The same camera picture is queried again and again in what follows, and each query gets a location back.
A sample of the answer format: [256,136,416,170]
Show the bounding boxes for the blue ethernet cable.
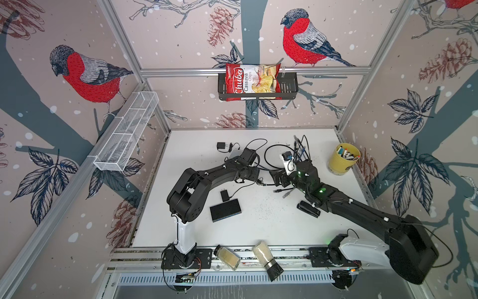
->
[261,145,311,173]

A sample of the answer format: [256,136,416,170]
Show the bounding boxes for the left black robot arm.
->
[166,156,260,264]

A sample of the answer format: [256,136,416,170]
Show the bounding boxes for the black stapler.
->
[296,201,321,218]

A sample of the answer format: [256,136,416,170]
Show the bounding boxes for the black power adapter with cable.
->
[216,142,240,153]

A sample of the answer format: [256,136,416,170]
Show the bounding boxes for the dark ethernet cable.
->
[272,135,311,194]

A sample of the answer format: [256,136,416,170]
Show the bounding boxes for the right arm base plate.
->
[307,234,362,268]

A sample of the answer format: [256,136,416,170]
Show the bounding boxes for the black network switch box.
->
[210,199,241,223]

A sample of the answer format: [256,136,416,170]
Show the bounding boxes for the black wall basket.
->
[218,73,299,102]

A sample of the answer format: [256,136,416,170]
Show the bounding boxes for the yellow cup with pens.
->
[327,143,361,176]

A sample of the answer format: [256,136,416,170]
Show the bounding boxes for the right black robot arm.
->
[270,160,439,285]

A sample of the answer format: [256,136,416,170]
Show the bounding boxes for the white wire mesh shelf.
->
[93,91,159,171]

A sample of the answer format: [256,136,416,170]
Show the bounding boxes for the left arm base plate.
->
[161,246,213,270]

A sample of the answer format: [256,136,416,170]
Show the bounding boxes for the black looped ethernet cable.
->
[263,144,299,171]

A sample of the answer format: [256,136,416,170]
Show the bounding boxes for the red cassava chips bag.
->
[225,64,281,102]

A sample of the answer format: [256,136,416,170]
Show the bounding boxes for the glass spice jar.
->
[214,245,240,271]

